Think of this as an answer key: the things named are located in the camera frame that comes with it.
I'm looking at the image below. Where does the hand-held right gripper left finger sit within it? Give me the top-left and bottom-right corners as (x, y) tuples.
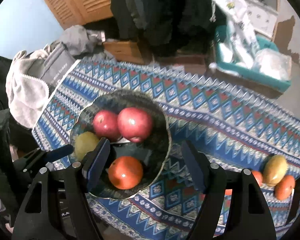
(11, 137), (111, 240)

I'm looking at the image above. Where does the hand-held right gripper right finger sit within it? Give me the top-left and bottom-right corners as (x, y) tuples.
(181, 139), (278, 240)

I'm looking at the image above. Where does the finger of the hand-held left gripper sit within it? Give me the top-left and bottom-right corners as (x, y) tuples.
(14, 144), (74, 178)

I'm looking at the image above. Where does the yellow pear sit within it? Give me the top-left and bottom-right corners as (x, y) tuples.
(75, 131), (102, 162)

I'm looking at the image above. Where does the large orange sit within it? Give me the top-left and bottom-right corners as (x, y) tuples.
(107, 156), (144, 190)

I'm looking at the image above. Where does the red apple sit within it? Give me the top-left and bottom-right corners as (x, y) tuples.
(92, 110), (122, 142)
(117, 107), (153, 143)

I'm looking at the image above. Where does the dark glass bowl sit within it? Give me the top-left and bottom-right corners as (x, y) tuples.
(70, 89), (171, 200)

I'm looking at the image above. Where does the blue patterned tablecloth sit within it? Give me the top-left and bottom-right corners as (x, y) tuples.
(31, 56), (300, 238)

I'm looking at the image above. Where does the white fleece towel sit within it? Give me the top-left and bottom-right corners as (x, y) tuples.
(6, 46), (51, 129)

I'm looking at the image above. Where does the yellow-green mango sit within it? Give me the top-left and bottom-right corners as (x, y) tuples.
(262, 154), (288, 187)

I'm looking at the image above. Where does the grey tote bag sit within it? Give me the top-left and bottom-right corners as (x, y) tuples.
(38, 42), (79, 87)

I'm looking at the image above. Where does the teal plastic crate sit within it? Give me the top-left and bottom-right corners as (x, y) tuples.
(210, 26), (291, 93)

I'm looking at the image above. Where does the grey clothes pile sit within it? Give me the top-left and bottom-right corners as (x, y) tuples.
(54, 25), (107, 57)

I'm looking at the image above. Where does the clear plastic bag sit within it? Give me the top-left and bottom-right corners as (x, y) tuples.
(252, 49), (293, 80)

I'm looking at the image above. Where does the white floral bag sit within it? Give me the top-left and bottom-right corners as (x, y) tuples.
(201, 0), (261, 69)

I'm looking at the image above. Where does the wooden louvered wardrobe door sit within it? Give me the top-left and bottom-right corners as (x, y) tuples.
(33, 0), (114, 30)

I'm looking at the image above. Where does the black coat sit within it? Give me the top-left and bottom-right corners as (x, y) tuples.
(107, 0), (215, 57)

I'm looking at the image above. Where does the wooden shelf unit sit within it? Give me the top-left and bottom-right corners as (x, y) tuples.
(250, 0), (281, 42)

